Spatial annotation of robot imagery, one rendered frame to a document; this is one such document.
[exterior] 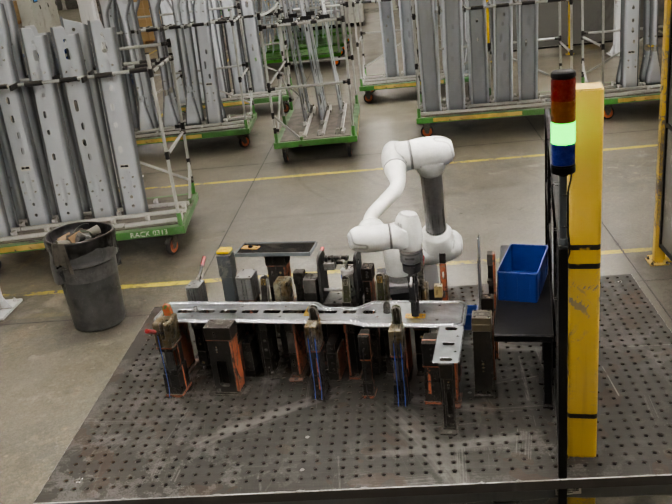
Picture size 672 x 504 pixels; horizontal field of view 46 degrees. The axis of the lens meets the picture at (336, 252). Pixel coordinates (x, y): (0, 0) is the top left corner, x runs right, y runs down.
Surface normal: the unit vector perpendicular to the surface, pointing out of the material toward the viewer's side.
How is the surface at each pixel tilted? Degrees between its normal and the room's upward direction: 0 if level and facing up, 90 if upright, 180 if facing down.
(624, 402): 0
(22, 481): 0
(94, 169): 87
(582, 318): 90
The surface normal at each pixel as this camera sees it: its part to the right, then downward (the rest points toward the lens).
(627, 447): -0.11, -0.92
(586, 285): -0.22, 0.39
